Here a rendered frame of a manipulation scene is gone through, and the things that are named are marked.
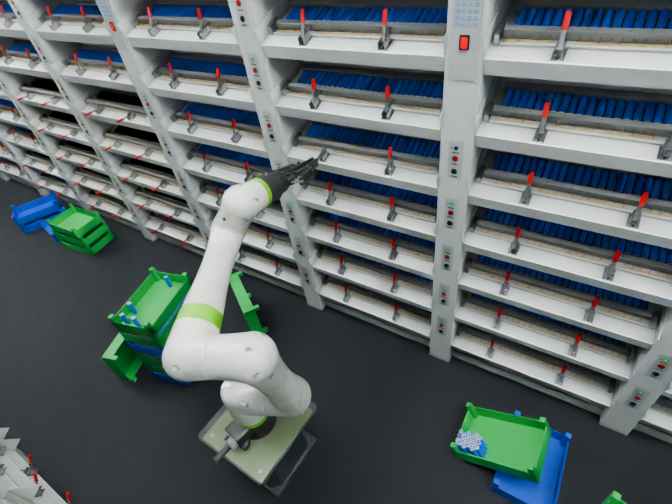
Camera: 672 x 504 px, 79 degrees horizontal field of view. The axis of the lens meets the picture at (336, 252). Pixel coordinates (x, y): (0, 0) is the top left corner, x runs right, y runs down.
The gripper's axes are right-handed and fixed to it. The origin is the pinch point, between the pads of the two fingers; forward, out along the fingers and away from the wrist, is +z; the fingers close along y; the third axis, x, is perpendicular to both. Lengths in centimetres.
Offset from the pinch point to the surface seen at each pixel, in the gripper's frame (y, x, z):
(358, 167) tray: 15.0, -1.0, 8.3
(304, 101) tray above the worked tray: -5.3, 19.5, 6.3
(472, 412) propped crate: 71, -93, 4
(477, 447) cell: 77, -90, -12
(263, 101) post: -20.8, 18.6, 2.9
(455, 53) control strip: 47, 38, -1
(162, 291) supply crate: -66, -63, -30
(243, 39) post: -22.8, 38.5, -1.1
